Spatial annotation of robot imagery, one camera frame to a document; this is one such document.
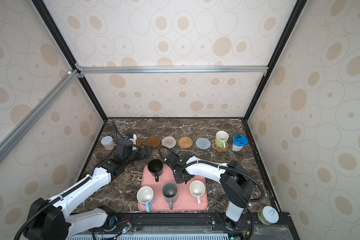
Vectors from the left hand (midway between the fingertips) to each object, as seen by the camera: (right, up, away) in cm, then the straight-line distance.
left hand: (150, 146), depth 81 cm
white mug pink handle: (+26, -23, +1) cm, 35 cm away
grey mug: (+11, -25, 0) cm, 27 cm away
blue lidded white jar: (+53, +2, +13) cm, 55 cm away
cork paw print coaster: (+42, -4, +21) cm, 47 cm away
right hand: (+18, -19, +5) cm, 26 cm away
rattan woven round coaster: (+19, 0, +24) cm, 30 cm away
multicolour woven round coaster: (+8, +1, +24) cm, 25 cm away
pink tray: (+19, -29, -1) cm, 35 cm away
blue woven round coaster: (+32, 0, +23) cm, 39 cm away
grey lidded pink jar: (-32, +1, +18) cm, 37 cm away
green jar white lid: (+59, -32, -10) cm, 68 cm away
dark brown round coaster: (-3, +2, +25) cm, 25 cm away
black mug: (+1, -13, +8) cm, 15 cm away
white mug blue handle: (-2, -26, -2) cm, 26 cm away
